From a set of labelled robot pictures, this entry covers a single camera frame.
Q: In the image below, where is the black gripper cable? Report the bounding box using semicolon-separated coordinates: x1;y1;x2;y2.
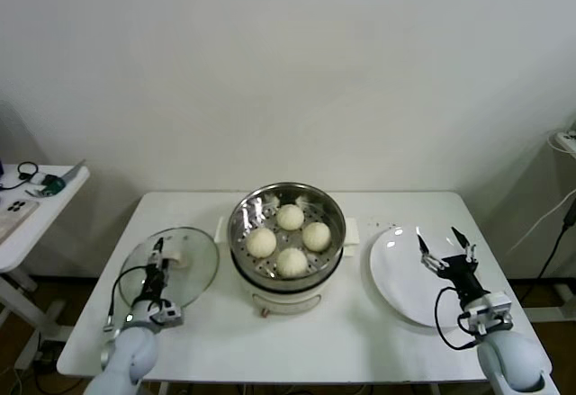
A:
103;265;152;336
434;286;482;351

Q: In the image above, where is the black floor power strip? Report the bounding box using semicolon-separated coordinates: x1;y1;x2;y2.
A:
33;343;64;373

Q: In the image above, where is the glass lid with white handle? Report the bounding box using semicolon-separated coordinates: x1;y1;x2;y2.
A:
117;227;221;319

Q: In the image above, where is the stainless steel steamer basket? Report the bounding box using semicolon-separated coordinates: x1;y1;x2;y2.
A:
227;182;348;282

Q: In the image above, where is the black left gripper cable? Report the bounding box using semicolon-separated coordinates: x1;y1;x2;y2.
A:
103;265;152;336

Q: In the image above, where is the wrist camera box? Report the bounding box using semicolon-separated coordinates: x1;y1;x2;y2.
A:
149;298;185;329
458;293;514;336

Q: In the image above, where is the black power cable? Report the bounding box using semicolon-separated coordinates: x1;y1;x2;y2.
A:
537;196;576;279

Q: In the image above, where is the white desk foot frame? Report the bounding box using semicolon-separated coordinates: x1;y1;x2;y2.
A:
524;283;576;324

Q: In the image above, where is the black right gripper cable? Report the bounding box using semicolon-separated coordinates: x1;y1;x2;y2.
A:
434;286;482;351

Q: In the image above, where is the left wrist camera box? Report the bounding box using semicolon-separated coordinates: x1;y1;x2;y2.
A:
149;298;185;329

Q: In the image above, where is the white power cable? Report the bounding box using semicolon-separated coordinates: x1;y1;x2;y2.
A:
508;192;576;259

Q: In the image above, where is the white round plate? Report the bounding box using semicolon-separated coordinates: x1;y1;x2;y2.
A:
369;225;483;328

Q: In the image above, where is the black cable loop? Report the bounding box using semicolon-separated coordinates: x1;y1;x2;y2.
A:
0;161;41;191

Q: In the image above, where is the beige phone with camera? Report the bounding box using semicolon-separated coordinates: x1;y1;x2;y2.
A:
0;199;41;243

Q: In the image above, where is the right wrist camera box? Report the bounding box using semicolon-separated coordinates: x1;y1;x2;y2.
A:
458;293;514;336

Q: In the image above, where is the white steamed baozi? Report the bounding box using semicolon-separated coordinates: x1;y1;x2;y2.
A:
301;222;333;253
246;227;277;259
275;203;305;232
275;247;310;278

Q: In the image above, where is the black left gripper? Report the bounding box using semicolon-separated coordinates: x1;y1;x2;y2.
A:
141;237;171;304

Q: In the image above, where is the white electric cooker base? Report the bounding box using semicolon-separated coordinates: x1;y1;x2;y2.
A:
215;214;362;319

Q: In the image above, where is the white side table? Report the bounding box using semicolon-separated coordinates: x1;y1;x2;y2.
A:
0;163;91;372

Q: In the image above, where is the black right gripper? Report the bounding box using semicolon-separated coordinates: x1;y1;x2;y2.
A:
416;226;485;301

